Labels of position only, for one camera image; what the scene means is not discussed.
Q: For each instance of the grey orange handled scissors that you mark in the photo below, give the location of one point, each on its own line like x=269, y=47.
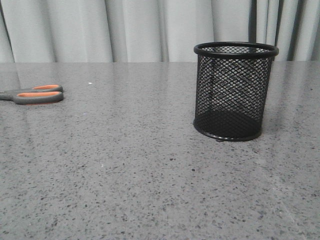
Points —
x=43, y=94

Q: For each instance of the black mesh pen holder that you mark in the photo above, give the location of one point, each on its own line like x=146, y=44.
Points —
x=232, y=82

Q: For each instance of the white pleated curtain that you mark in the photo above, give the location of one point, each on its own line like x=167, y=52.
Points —
x=80, y=31

